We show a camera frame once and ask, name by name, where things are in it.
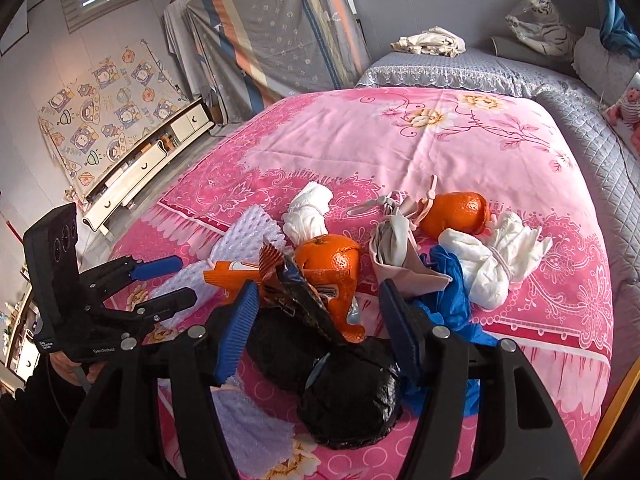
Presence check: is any baby print pillow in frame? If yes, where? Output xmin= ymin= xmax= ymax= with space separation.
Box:
xmin=602 ymin=72 xmax=640 ymax=156

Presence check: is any cartoon print wall cloth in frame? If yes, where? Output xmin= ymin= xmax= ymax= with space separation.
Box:
xmin=37 ymin=40 xmax=201 ymax=196

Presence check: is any white hanging garment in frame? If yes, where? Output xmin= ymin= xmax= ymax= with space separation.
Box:
xmin=164 ymin=0 xmax=201 ymax=101

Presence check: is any grey lace-edged bed sheet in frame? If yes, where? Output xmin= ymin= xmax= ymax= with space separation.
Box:
xmin=355 ymin=50 xmax=576 ymax=95

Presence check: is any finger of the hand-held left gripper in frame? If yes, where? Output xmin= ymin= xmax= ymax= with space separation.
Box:
xmin=102 ymin=287 xmax=198 ymax=332
xmin=95 ymin=254 xmax=184 ymax=292

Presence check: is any orange snack wrapper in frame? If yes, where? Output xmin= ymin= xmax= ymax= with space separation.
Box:
xmin=202 ymin=242 xmax=366 ymax=345

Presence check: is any pink floral blanket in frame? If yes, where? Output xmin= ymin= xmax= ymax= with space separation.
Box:
xmin=107 ymin=87 xmax=613 ymax=480

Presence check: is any blue curtain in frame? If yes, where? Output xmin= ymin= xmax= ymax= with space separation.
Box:
xmin=599 ymin=0 xmax=640 ymax=61

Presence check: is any light grey pillow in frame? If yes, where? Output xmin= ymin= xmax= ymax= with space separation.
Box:
xmin=572 ymin=27 xmax=640 ymax=93

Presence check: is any striped grey hanging sheet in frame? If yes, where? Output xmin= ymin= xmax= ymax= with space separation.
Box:
xmin=187 ymin=0 xmax=368 ymax=121

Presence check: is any orange fruit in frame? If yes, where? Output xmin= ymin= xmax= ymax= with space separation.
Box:
xmin=419 ymin=191 xmax=492 ymax=241
xmin=294 ymin=234 xmax=362 ymax=286

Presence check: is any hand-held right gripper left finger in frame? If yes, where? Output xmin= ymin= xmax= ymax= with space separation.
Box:
xmin=55 ymin=280 xmax=261 ymax=480

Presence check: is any white low cabinet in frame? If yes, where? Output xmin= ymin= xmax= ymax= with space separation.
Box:
xmin=82 ymin=97 xmax=216 ymax=236

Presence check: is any person's left hand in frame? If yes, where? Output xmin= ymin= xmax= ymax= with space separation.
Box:
xmin=50 ymin=354 xmax=109 ymax=387

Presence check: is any black plastic bag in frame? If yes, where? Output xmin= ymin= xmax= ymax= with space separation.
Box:
xmin=240 ymin=305 xmax=403 ymax=451

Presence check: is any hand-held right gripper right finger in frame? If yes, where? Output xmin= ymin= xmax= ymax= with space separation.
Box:
xmin=377 ymin=279 xmax=583 ymax=480

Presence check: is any cream folded cloth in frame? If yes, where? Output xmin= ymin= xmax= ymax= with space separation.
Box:
xmin=390 ymin=26 xmax=467 ymax=57

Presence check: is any white tiger plush toy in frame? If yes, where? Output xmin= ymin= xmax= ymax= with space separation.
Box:
xmin=505 ymin=0 xmax=581 ymax=56

